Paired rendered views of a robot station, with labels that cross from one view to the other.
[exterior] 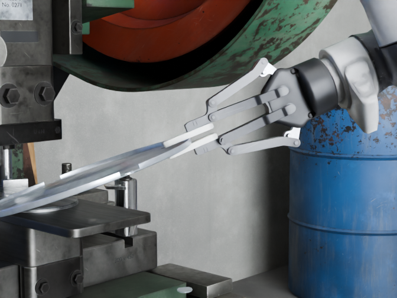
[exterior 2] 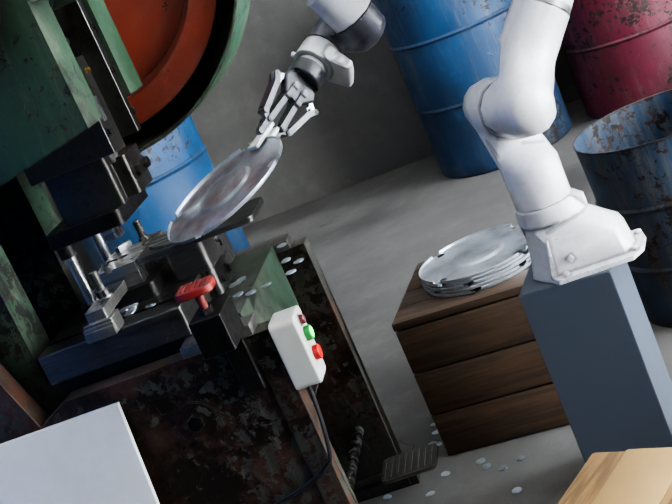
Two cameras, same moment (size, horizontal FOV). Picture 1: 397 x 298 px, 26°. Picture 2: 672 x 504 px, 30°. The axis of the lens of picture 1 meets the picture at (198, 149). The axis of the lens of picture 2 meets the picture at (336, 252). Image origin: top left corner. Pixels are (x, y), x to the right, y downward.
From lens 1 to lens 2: 161 cm
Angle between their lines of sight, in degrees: 30
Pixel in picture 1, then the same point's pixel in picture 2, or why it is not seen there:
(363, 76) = (335, 54)
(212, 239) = not seen: hidden behind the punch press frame
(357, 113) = (341, 77)
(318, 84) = (314, 70)
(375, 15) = (333, 15)
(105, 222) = (254, 207)
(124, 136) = not seen: outside the picture
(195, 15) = (161, 76)
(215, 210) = not seen: hidden behind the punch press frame
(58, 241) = (211, 247)
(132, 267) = (229, 258)
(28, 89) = (137, 163)
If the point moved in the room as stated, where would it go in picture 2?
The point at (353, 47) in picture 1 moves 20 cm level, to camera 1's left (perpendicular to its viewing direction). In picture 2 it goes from (318, 40) to (242, 80)
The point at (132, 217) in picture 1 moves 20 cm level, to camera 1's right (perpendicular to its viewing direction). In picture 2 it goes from (259, 201) to (335, 157)
